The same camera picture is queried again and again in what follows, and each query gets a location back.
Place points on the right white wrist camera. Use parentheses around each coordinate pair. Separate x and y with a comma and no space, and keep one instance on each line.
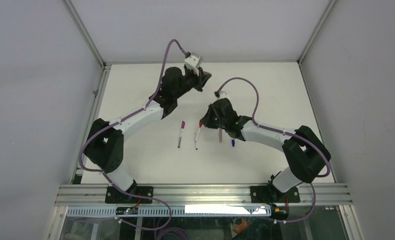
(221,95)

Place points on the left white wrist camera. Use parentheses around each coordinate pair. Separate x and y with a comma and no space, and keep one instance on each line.
(192,62)

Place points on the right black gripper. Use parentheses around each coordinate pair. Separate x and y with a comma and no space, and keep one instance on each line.
(206,120)

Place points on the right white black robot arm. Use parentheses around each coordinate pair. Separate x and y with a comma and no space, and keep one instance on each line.
(305,154)

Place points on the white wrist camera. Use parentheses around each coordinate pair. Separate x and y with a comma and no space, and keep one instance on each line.
(192,62)
(221,95)

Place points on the aluminium front rail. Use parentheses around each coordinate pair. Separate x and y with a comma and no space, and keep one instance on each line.
(323,194)

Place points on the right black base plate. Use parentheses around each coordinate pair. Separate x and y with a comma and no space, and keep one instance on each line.
(274,195)

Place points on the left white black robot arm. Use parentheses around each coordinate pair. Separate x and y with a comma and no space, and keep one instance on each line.
(105,142)

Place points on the pink pen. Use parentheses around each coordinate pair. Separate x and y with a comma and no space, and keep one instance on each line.
(220,135)

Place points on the orange object below table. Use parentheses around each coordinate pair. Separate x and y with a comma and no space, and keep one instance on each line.
(240,224)

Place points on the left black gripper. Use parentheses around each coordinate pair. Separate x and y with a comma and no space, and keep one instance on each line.
(201,80)

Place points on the white slotted cable duct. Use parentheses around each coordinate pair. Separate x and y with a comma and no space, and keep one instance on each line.
(173,211)

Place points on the blue white pen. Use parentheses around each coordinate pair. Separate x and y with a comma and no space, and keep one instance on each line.
(196,141)

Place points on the red white pen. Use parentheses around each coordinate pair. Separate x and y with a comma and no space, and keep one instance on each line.
(198,131)

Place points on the grey pen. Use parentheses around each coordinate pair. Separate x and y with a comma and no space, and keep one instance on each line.
(180,138)

